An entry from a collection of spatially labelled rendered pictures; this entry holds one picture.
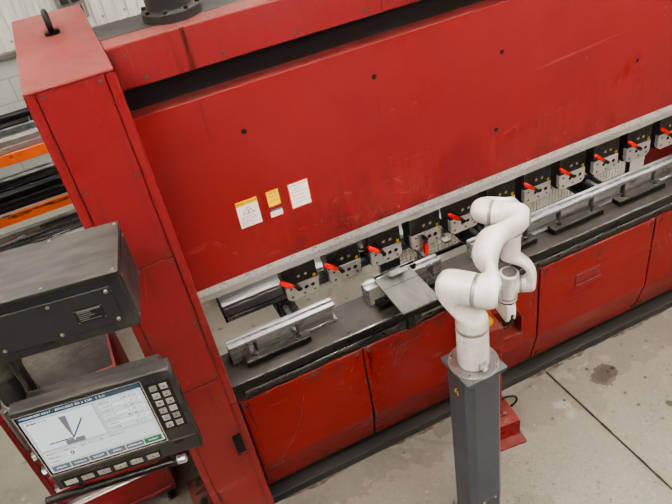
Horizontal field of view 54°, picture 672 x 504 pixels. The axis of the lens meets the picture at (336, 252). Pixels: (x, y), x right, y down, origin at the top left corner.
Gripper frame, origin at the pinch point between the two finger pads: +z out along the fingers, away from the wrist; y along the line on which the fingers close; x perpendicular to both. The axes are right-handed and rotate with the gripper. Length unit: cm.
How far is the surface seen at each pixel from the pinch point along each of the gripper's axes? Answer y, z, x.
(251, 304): -45, -16, -107
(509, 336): 6.1, 3.0, -1.3
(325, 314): -23, -18, -77
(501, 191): -35, -45, 15
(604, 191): -42, -19, 77
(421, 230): -30, -42, -27
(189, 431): 49, -63, -137
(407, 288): -15.4, -24.8, -40.3
